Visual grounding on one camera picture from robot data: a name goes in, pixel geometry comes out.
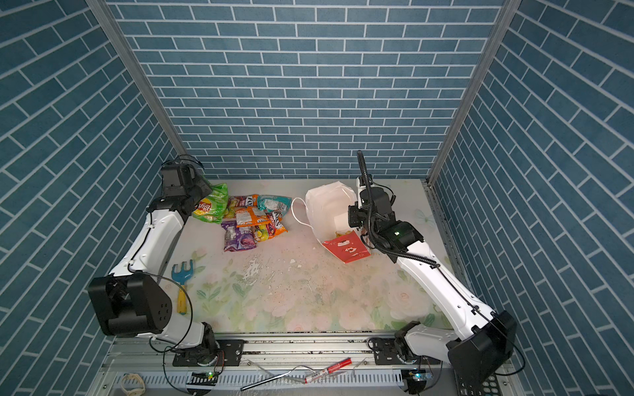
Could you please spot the aluminium front rail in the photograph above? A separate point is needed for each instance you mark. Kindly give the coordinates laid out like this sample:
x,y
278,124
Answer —
x,y
267,355

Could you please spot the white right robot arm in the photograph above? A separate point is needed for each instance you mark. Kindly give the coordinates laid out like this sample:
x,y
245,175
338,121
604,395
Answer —
x,y
481,340

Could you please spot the red white paper bag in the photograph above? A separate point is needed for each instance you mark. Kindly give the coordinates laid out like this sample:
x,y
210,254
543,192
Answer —
x,y
325,210

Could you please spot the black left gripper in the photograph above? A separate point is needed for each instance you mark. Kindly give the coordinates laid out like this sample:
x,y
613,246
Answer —
x,y
204,188

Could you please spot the purple snack packet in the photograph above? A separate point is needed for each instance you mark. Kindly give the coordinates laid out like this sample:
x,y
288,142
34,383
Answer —
x,y
238,239

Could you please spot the orange fruit candy packet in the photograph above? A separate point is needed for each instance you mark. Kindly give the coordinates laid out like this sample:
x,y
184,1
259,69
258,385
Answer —
x,y
273,228

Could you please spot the red marker pen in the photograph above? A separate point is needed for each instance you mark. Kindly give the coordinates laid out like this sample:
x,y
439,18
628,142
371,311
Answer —
x,y
327,371

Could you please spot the yellow corn chips packet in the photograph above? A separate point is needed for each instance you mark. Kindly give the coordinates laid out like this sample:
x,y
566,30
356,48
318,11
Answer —
x,y
340,233

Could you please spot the green Lays chips packet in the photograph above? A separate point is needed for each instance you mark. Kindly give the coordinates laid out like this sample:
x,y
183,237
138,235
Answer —
x,y
212,208

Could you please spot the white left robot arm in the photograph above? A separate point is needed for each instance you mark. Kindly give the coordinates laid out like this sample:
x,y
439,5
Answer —
x,y
129,301

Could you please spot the teal red snack packet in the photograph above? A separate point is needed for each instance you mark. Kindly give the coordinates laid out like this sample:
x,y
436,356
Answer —
x,y
271,203

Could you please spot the black calculator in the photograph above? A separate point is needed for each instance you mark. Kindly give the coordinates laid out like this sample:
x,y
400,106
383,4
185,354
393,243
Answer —
x,y
489,387

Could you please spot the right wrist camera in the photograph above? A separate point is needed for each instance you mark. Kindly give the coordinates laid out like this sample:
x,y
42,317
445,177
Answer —
x,y
375,202

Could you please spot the beige rubber band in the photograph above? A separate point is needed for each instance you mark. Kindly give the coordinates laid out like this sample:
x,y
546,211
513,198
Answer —
x,y
132,384

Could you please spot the aluminium corner frame post left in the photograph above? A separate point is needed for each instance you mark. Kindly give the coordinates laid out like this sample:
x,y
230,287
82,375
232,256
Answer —
x,y
117,38

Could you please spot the aluminium corner frame post right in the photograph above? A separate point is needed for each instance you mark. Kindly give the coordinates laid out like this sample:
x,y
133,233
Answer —
x,y
501,26

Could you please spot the metal rod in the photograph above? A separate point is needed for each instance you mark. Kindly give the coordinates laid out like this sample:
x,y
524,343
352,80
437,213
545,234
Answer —
x,y
273,378

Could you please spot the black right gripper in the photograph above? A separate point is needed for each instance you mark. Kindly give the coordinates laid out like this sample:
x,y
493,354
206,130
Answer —
x,y
353,218

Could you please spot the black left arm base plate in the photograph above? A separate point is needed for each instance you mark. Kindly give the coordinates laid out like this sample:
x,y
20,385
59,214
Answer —
x,y
226,352

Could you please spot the aluminium corner frame post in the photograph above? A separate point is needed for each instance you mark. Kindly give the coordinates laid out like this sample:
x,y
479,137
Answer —
x,y
117,38
501,26

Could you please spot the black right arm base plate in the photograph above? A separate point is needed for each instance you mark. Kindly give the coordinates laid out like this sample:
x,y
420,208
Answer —
x,y
390,352

